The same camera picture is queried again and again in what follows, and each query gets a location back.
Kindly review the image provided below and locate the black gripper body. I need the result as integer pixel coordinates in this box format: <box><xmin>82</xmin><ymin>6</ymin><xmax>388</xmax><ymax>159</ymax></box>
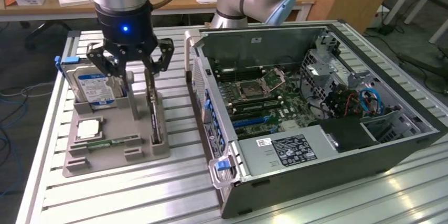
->
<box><xmin>94</xmin><ymin>0</ymin><xmax>158</xmax><ymax>61</ymax></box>

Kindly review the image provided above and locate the black graphics card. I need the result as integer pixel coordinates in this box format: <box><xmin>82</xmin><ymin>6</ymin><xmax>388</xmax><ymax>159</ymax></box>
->
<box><xmin>144</xmin><ymin>60</ymin><xmax>165</xmax><ymax>154</ymax></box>

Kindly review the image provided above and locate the blue disk caddy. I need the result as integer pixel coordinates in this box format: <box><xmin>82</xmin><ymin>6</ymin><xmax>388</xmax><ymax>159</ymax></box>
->
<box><xmin>54</xmin><ymin>55</ymin><xmax>121</xmax><ymax>99</ymax></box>

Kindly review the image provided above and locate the hard disk blue label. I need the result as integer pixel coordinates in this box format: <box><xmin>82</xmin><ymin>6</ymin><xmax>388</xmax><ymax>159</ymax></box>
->
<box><xmin>65</xmin><ymin>65</ymin><xmax>121</xmax><ymax>109</ymax></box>

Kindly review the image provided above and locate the grey parts rack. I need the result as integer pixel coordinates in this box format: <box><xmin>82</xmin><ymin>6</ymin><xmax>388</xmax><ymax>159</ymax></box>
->
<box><xmin>62</xmin><ymin>70</ymin><xmax>172</xmax><ymax>178</ymax></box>

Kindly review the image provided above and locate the silver CPU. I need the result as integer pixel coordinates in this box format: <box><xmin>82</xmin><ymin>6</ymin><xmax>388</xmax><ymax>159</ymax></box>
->
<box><xmin>77</xmin><ymin>120</ymin><xmax>104</xmax><ymax>138</ymax></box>

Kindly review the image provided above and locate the CPU socket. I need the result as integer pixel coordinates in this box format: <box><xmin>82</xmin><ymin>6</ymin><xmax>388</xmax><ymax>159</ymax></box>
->
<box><xmin>237</xmin><ymin>79</ymin><xmax>270</xmax><ymax>98</ymax></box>

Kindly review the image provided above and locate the black RAM stick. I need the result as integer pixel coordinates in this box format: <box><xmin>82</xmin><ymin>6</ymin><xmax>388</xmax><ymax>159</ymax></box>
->
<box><xmin>232</xmin><ymin>100</ymin><xmax>282</xmax><ymax>113</ymax></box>

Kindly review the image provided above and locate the metal socket cover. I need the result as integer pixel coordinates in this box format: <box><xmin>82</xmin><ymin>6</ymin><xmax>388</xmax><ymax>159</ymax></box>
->
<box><xmin>260</xmin><ymin>66</ymin><xmax>286</xmax><ymax>88</ymax></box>

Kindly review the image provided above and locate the green RAM stick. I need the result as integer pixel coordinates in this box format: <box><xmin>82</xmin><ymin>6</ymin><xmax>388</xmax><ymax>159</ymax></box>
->
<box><xmin>85</xmin><ymin>137</ymin><xmax>136</xmax><ymax>149</ymax></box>

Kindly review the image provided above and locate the green motherboard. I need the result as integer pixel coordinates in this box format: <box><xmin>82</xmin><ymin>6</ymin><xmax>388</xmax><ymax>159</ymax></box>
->
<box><xmin>209</xmin><ymin>60</ymin><xmax>322</xmax><ymax>141</ymax></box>

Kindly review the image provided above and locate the grey power supply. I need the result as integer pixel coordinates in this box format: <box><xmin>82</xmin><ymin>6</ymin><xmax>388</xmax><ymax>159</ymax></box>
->
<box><xmin>232</xmin><ymin>125</ymin><xmax>337</xmax><ymax>177</ymax></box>

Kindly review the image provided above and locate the black plastic shroud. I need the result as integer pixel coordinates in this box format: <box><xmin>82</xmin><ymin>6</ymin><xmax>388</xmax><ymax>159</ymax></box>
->
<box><xmin>316</xmin><ymin>118</ymin><xmax>381</xmax><ymax>153</ymax></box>

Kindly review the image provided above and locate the black open PC case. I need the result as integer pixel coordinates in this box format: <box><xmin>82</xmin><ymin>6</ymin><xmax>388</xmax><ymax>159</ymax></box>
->
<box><xmin>184</xmin><ymin>19</ymin><xmax>448</xmax><ymax>219</ymax></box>

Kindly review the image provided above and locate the silver disk bay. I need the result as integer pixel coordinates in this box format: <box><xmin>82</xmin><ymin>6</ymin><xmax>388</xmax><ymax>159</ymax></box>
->
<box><xmin>360</xmin><ymin>108</ymin><xmax>421</xmax><ymax>143</ymax></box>

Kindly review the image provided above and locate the white floor cable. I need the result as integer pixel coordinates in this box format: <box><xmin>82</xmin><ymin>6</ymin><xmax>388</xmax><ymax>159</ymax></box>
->
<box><xmin>0</xmin><ymin>81</ymin><xmax>54</xmax><ymax>98</ymax></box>

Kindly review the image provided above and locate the blue floor cable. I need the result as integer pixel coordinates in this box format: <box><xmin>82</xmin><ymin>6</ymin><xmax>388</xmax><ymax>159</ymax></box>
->
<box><xmin>0</xmin><ymin>98</ymin><xmax>30</xmax><ymax>196</ymax></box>

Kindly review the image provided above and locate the red wire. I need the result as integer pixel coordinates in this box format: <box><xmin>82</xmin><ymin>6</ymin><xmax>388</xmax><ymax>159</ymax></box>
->
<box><xmin>342</xmin><ymin>94</ymin><xmax>352</xmax><ymax>116</ymax></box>

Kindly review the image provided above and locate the blue wire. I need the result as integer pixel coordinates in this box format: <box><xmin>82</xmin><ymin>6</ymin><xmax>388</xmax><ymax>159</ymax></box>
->
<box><xmin>358</xmin><ymin>87</ymin><xmax>384</xmax><ymax>116</ymax></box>

